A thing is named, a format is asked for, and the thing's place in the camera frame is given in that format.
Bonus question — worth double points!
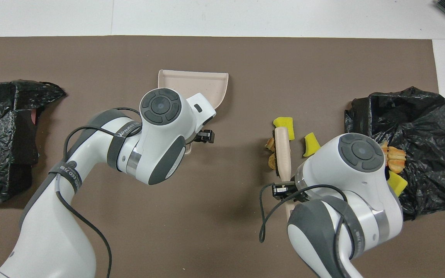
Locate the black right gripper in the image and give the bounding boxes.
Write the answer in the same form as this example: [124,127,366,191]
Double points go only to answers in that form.
[196,130,308,203]

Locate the beige brush black bristles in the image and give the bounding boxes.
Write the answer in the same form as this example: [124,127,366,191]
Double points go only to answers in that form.
[274,128,296,222]

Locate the yellow green sponge piece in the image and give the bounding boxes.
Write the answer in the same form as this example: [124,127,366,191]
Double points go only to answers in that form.
[273,117,296,141]

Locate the small yellow sponge piece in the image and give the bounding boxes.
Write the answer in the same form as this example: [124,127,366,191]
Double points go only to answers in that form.
[303,132,321,158]

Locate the beige plastic dustpan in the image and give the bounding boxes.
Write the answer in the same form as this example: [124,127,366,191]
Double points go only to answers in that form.
[158,69,229,155]

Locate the yellow sponge block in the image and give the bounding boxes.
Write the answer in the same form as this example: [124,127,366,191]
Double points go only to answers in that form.
[388,170,408,197]

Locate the brown table mat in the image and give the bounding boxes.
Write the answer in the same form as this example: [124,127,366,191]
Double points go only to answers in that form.
[0,36,445,278]

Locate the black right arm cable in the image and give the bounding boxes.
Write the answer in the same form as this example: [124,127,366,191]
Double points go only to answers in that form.
[259,183,348,243]

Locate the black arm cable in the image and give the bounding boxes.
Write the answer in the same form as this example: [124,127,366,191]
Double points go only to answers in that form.
[54,107,143,278]
[259,183,348,243]

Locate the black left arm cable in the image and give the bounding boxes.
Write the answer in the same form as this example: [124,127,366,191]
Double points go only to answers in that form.
[54,107,143,278]

